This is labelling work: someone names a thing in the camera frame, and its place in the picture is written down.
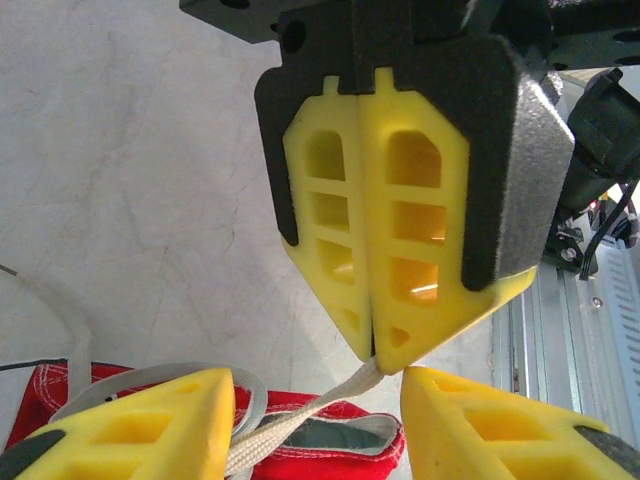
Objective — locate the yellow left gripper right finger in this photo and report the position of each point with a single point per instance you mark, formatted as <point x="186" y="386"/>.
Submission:
<point x="500" y="440"/>

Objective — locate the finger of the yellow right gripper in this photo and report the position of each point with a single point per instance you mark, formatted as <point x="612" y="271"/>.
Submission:
<point x="480" y="165"/>
<point x="300" y="215"/>

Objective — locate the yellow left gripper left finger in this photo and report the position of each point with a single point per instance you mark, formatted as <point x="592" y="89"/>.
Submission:
<point x="150" y="430"/>

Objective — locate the white shoelace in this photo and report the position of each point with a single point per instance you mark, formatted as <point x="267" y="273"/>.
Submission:
<point x="300" y="415"/>

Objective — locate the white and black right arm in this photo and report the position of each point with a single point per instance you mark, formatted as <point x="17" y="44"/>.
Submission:
<point x="605" y="125"/>

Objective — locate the red canvas sneaker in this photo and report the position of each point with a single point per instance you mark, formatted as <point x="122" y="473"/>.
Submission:
<point x="320" y="462"/>

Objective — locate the aluminium table rail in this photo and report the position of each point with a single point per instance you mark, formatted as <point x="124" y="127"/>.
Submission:
<point x="555" y="350"/>

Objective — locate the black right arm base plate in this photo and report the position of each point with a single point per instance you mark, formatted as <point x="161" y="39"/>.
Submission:
<point x="565" y="245"/>

